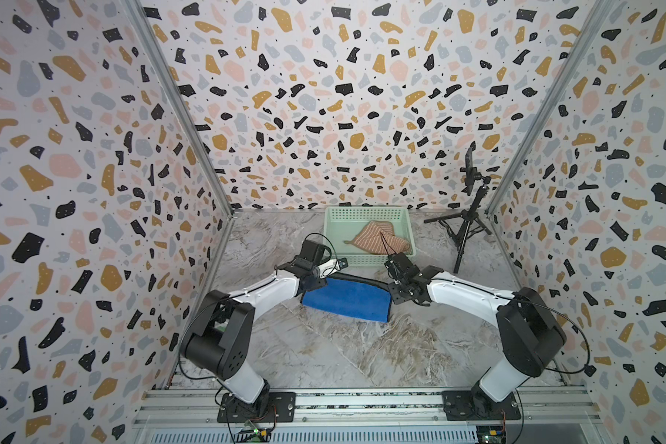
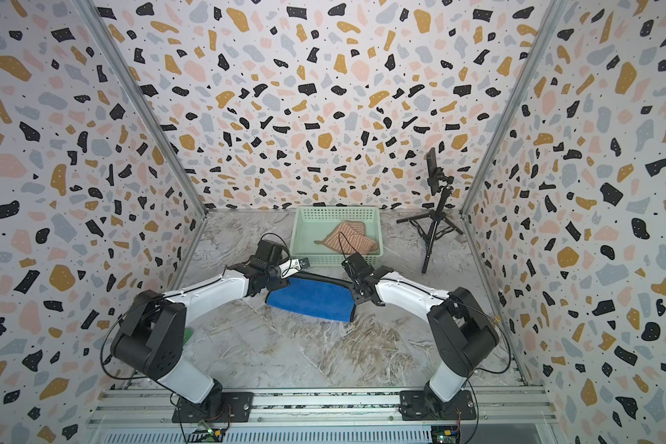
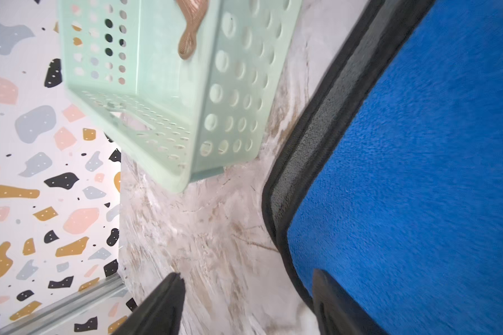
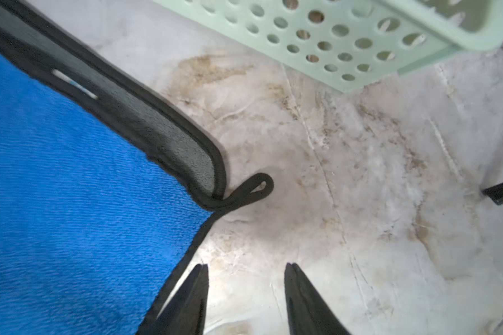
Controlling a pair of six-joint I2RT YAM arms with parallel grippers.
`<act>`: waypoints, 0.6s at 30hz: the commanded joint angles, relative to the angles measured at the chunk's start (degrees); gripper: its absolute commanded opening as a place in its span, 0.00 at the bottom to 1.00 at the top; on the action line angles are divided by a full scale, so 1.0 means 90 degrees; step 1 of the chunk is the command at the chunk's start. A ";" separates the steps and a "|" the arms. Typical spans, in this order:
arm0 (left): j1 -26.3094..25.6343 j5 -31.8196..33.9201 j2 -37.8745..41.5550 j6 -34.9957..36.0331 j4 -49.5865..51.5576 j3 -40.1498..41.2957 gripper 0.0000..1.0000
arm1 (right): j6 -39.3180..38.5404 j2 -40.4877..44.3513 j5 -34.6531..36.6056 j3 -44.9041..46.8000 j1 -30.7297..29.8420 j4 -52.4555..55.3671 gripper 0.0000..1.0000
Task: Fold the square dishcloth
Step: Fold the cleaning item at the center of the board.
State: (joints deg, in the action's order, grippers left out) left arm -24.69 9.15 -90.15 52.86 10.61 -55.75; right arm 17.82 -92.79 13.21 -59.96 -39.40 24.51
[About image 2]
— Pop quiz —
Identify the mint green plastic basket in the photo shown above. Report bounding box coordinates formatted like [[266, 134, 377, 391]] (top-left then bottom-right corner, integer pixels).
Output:
[[290, 206, 384, 268]]

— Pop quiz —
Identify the blue dishcloth with black trim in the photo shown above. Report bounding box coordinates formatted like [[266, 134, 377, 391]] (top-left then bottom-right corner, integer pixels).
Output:
[[266, 272, 355, 323]]

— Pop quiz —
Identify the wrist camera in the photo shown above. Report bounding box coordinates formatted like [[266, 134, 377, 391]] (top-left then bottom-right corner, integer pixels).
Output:
[[277, 258, 310, 279], [342, 253, 375, 285]]

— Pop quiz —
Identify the green circuit board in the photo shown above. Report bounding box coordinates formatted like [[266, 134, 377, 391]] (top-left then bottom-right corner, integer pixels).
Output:
[[430, 425, 461, 444], [190, 420, 229, 443]]

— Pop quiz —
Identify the right green circuit board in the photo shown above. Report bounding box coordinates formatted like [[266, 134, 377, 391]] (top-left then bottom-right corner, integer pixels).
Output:
[[430, 425, 461, 444]]

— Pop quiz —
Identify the black camera tripod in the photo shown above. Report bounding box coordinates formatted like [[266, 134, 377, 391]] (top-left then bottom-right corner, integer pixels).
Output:
[[396, 183, 464, 274]]

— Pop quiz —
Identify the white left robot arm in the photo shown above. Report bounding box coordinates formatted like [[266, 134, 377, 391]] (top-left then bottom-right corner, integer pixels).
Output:
[[100, 239, 308, 424]]

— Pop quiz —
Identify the left green circuit board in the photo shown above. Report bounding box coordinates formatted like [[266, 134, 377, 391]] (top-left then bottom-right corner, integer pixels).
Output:
[[190, 420, 229, 443]]

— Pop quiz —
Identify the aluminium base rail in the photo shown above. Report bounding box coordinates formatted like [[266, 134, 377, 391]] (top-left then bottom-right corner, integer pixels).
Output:
[[87, 387, 565, 443]]

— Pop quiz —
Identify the pink striped dishcloth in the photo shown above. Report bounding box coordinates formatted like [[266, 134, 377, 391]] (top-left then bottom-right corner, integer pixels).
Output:
[[314, 221, 379, 255]]

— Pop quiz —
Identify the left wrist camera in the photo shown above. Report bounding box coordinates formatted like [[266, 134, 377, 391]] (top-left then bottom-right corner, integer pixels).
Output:
[[277, 258, 310, 279]]

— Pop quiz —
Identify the phone on tripod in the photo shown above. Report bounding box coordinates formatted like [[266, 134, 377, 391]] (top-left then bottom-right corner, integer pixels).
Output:
[[425, 148, 440, 196]]

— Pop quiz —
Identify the green toy figure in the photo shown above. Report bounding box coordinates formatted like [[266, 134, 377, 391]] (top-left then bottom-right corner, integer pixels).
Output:
[[183, 327, 194, 343]]

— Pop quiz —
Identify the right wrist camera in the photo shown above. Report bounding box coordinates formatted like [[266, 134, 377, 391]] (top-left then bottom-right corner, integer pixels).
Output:
[[342, 253, 375, 285]]

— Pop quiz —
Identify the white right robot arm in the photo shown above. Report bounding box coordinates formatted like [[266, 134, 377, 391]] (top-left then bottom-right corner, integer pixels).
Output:
[[344, 265, 501, 421]]

